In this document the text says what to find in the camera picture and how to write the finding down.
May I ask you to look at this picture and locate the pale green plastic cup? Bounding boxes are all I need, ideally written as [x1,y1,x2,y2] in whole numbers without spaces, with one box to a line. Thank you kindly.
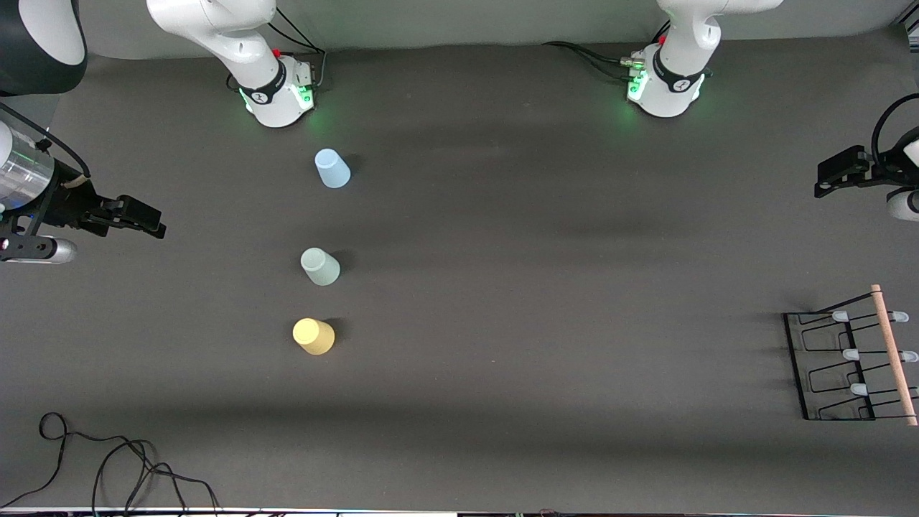
[300,247,342,287]

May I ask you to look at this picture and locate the black wire cup holder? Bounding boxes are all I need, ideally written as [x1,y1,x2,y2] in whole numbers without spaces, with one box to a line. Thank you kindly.
[783,284,919,427]

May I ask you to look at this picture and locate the yellow plastic cup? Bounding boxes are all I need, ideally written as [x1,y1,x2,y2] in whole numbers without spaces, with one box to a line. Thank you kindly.
[292,317,336,356]

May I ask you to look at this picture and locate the black right arm base cable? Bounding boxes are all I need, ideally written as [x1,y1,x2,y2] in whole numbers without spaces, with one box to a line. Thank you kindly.
[267,6,329,93]

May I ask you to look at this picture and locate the black left arm base cable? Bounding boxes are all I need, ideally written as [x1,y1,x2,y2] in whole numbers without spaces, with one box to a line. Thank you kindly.
[541,40,647,81]

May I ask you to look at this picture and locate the light blue plastic cup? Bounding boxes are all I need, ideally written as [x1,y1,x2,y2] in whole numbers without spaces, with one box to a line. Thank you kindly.
[314,148,353,190]

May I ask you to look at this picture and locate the black arm base cable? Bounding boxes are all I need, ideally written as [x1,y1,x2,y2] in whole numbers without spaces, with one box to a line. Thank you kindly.
[541,40,647,81]
[267,6,329,93]

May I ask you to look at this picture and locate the black cable loop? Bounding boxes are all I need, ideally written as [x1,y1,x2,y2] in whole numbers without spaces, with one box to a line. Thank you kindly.
[0,411,222,516]

